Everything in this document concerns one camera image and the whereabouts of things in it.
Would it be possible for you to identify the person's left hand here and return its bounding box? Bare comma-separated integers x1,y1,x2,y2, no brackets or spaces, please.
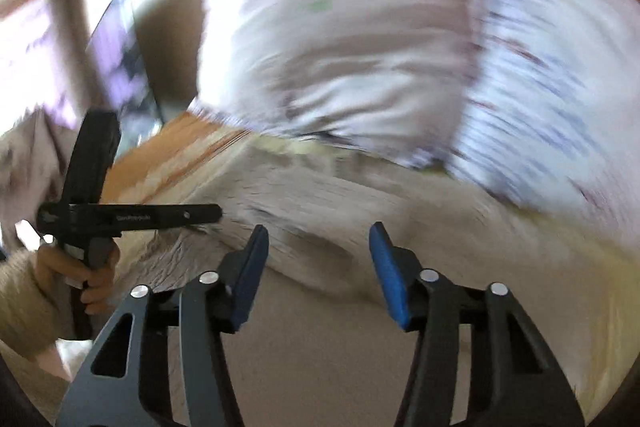
35,244,121,315

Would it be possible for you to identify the white blue floral pillow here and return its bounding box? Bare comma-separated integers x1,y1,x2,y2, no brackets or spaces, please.
445,0,638,228

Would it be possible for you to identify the grey cable knit sweater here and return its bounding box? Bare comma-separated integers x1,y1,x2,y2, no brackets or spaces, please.
120,142,506,303

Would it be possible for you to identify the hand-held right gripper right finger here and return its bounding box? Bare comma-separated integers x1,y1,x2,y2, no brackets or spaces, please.
369,222,586,427

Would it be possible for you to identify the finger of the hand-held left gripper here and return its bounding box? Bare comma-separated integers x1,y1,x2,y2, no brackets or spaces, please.
182,204,223,226

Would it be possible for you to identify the yellow patterned bed sheet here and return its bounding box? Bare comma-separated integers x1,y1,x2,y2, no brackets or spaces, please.
50,112,640,427

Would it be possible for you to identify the pink floral pillow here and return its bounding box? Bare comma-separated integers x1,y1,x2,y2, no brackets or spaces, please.
192,0,488,170

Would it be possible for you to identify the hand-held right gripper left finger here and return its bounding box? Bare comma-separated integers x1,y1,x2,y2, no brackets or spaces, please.
55,224,271,427

